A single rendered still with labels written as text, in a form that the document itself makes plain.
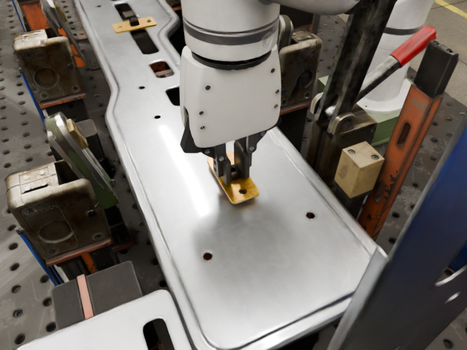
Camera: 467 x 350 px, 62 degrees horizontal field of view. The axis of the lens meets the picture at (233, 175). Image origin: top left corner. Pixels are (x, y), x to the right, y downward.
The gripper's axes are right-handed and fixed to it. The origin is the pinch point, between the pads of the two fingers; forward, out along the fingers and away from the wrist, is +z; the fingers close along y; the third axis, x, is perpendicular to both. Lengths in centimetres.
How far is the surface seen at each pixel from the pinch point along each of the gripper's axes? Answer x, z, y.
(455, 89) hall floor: -94, 103, -191
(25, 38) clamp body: -40.7, -1.4, 19.7
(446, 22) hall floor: -162, 103, -254
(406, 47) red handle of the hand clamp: 0.3, -9.9, -22.7
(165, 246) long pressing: 5.5, 3.5, 10.7
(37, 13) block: -76, 9, 18
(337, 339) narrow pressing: 26.4, -15.5, 6.9
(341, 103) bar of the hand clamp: 1.8, -5.7, -13.3
